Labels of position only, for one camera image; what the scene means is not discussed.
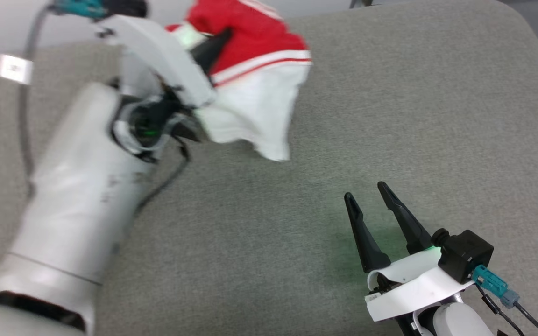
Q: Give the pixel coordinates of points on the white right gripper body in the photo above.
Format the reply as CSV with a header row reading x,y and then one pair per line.
x,y
414,289

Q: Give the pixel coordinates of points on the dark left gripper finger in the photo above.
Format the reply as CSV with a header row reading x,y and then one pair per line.
x,y
210,53

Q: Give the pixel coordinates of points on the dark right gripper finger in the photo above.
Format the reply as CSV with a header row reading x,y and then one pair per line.
x,y
411,228
367,242

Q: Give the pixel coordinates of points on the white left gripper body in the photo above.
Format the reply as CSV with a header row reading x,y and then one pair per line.
x,y
157,51

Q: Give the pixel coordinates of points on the red and white shirt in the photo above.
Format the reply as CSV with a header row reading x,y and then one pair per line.
x,y
250,107

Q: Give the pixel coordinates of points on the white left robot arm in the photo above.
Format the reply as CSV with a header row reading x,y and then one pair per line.
x,y
73,196

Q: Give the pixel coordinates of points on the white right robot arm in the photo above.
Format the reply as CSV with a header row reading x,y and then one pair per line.
x,y
458,322

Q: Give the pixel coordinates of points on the grey fabric sofa cushion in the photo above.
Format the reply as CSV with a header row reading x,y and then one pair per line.
x,y
390,116

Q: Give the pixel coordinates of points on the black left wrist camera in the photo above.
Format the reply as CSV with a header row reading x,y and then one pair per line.
x,y
129,7

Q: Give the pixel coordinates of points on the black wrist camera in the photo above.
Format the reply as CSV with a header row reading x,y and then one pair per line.
x,y
467,254
129,7

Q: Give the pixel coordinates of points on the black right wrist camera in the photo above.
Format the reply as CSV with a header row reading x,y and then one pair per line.
x,y
467,254

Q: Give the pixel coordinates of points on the teal right camera connector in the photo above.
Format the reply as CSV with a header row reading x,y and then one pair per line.
x,y
491,282

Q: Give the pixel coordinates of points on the teal camera connector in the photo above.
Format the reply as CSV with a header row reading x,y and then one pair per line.
x,y
491,282
80,7

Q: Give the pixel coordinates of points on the teal left camera connector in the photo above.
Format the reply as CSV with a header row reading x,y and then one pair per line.
x,y
80,7

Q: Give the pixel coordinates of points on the dark metal bracket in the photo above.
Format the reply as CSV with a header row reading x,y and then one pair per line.
x,y
361,3

